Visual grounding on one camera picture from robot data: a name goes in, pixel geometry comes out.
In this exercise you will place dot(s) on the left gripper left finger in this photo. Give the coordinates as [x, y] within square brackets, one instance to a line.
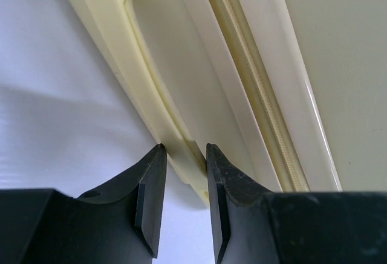
[118, 221]

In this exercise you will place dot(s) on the yellow hard-shell suitcase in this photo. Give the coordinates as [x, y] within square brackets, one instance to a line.
[292, 91]

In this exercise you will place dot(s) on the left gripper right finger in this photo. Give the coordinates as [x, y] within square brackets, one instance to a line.
[251, 224]

